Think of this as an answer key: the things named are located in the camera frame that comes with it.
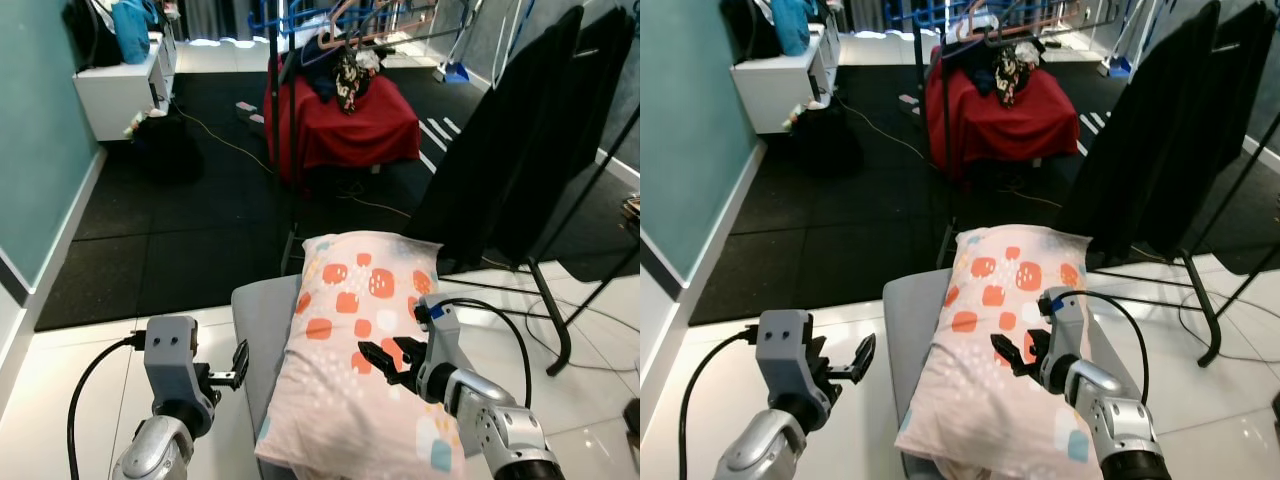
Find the black metal clothes rack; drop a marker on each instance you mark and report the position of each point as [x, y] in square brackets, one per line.
[548, 310]
[1200, 310]

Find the pink pillow with orange spots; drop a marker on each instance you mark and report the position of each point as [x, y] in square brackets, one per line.
[350, 400]
[985, 410]

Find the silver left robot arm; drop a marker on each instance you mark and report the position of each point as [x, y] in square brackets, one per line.
[750, 450]
[150, 455]

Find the blue plastic hanger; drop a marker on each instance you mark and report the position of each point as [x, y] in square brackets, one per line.
[290, 17]
[925, 15]

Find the black hanging garment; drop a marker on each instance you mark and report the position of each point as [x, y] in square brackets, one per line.
[490, 170]
[1235, 110]
[590, 120]
[1130, 160]

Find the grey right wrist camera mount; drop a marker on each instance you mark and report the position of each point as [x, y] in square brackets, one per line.
[440, 345]
[1065, 330]

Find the pile of dark clothes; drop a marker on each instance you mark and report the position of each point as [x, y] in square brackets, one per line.
[1000, 70]
[335, 75]

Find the black floor bag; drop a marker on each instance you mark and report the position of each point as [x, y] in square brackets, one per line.
[168, 150]
[828, 142]

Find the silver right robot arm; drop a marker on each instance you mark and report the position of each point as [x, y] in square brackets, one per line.
[500, 425]
[1120, 420]

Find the pink plastic hanger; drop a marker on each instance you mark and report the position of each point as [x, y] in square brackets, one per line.
[345, 22]

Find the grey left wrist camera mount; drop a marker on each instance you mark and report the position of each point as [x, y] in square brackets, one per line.
[170, 355]
[785, 350]

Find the blue bag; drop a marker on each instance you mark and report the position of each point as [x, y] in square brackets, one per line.
[133, 30]
[793, 25]

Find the black bag on cabinet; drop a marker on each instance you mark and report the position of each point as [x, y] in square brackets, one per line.
[88, 35]
[748, 28]

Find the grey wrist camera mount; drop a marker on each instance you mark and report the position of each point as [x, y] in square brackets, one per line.
[440, 345]
[1065, 330]
[785, 350]
[170, 355]

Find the white cabinet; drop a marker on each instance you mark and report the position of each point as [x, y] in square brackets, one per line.
[115, 100]
[775, 92]

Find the red cloth covered table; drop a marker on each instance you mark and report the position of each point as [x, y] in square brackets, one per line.
[360, 135]
[1010, 130]

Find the black rubber floor mat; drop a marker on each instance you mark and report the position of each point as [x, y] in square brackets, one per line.
[850, 235]
[200, 240]

